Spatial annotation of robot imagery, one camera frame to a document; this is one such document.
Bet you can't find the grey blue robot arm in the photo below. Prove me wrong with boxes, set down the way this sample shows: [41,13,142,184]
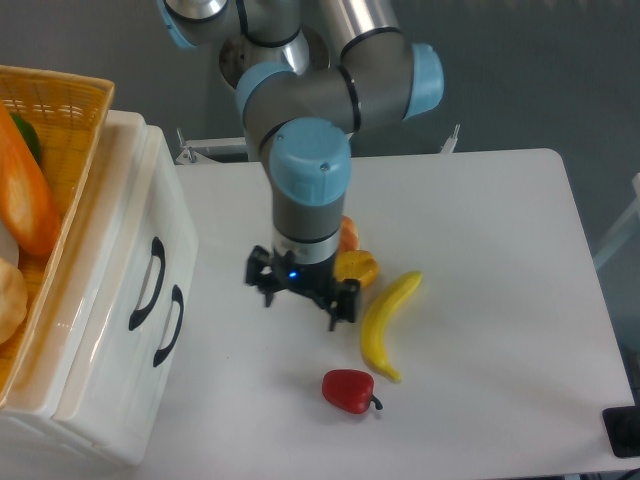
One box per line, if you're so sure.
[235,1,445,324]

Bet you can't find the white drawer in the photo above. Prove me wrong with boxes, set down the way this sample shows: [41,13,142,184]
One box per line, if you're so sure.
[54,127,198,451]
[99,284,187,467]

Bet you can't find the braided bread roll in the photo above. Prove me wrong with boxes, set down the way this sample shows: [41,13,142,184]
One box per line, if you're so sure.
[338,215,360,253]

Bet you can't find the orange baguette bread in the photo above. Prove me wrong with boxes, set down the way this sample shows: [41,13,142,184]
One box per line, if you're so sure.
[1,104,61,256]

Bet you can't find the pale bread roll in basket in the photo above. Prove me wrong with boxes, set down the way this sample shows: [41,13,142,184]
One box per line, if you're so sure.
[0,258,28,343]

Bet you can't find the orange woven basket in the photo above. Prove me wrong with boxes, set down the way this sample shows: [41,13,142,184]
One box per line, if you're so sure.
[1,66,114,399]

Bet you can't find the green pepper in basket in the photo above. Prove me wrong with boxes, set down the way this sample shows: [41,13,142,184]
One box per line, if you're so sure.
[11,113,42,165]

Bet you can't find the red bell pepper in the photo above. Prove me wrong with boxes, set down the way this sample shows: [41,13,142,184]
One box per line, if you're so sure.
[321,369,383,415]

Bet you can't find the black device at table edge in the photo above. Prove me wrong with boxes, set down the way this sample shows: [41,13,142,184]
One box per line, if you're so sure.
[602,406,639,458]

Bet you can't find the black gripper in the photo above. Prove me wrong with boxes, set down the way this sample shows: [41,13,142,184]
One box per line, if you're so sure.
[245,227,361,331]

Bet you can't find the yellow bell pepper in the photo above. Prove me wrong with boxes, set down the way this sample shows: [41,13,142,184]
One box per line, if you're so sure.
[334,250,380,288]

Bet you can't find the white drawer cabinet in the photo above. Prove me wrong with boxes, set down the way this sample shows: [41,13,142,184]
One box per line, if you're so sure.
[0,109,200,467]

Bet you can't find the yellow banana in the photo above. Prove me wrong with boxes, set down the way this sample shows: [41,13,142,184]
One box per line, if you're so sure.
[360,271,423,383]

